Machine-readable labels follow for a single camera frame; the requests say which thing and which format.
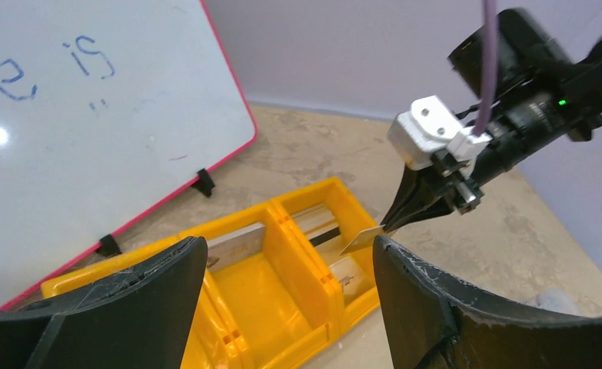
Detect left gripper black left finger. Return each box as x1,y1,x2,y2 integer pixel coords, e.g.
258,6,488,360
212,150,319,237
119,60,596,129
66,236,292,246
0,237,208,368

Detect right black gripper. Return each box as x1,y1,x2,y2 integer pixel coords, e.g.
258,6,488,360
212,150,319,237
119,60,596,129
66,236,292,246
381,8,602,232

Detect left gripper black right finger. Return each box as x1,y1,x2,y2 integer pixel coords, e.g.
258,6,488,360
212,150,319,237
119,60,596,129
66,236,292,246
372,236,602,368

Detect gold credit card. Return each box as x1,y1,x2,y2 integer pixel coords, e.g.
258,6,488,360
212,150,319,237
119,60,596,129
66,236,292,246
338,224,384,256

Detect cards in right compartment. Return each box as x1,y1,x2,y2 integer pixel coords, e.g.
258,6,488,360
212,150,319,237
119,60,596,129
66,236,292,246
292,204,374,305

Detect card in middle compartment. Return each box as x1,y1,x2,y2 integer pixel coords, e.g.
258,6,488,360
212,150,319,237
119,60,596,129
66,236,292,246
206,222,265,272

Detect black whiteboard stand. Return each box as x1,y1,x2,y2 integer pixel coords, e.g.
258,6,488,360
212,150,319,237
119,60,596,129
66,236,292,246
95,168,215,258

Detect small clear plastic cup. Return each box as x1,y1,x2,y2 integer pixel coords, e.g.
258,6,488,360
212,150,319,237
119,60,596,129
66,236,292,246
534,289,581,316

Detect yellow plastic compartment tray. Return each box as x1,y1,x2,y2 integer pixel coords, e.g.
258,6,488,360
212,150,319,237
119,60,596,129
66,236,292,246
41,178,379,368

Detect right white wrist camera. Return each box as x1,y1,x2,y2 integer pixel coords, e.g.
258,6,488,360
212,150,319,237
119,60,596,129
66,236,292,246
387,95,491,171

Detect white board with pink frame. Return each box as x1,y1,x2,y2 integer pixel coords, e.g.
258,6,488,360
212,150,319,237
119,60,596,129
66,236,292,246
0,1,258,310

